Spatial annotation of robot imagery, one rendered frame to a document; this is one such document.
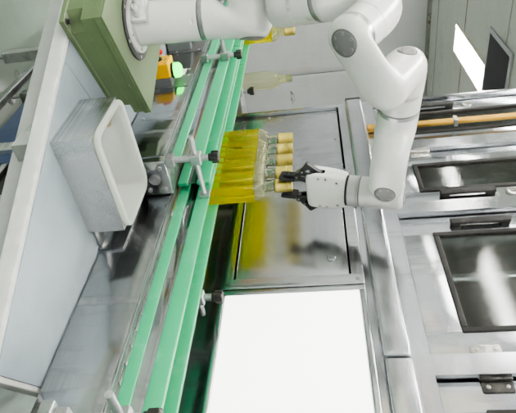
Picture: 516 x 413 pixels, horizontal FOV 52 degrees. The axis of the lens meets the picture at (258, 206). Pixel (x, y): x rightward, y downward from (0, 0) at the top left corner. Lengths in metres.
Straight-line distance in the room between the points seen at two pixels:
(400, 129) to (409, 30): 6.47
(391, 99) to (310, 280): 0.47
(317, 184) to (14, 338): 0.74
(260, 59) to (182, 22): 6.37
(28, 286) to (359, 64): 0.68
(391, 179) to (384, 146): 0.07
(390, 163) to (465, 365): 0.43
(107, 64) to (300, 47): 6.35
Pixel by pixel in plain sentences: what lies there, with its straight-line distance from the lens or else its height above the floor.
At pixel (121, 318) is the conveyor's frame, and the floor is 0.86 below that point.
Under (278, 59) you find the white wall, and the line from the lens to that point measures 7.56.
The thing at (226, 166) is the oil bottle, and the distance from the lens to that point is 1.39.
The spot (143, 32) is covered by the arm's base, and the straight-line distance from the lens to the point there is 1.25.
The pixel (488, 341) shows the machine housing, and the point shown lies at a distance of 1.22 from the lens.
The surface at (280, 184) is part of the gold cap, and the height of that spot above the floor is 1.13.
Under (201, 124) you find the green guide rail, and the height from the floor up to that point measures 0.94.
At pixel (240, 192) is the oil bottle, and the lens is 1.32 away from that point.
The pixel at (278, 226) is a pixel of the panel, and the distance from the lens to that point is 1.41.
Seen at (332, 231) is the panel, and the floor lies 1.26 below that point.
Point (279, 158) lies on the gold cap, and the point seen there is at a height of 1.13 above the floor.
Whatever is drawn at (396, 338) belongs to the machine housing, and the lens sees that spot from 1.15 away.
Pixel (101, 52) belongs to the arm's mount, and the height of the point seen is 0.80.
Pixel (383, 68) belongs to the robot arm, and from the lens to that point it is 0.98.
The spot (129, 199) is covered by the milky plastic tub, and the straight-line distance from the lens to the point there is 1.19.
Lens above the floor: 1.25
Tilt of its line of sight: 8 degrees down
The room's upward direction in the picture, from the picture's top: 86 degrees clockwise
